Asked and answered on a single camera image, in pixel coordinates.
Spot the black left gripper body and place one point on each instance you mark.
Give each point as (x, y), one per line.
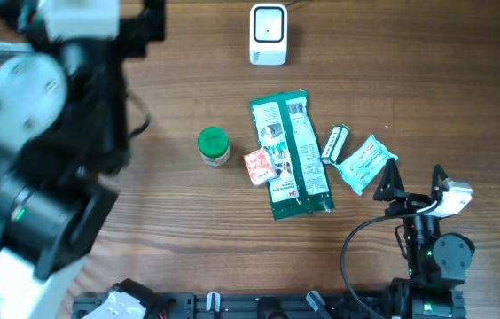
(144, 28)

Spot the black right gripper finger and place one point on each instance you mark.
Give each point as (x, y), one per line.
(390, 187)
(438, 176)

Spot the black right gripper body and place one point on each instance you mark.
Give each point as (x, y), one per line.
(409, 203)

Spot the teal wet wipes packet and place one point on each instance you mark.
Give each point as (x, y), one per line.
(359, 169)

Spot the green white small box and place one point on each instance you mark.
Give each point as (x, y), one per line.
(334, 144)

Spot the green 3M gloves packet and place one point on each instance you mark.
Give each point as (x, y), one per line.
(285, 131)

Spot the red snack packet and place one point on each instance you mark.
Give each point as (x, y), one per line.
(259, 166)

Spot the green lid jar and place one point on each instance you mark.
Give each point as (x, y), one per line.
(214, 146)

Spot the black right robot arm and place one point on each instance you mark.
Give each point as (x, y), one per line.
(437, 261)

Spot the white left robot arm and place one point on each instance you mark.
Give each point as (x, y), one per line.
(63, 124)

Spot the white barcode scanner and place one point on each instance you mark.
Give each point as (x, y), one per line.
(268, 34)

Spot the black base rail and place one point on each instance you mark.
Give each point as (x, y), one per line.
(176, 305)

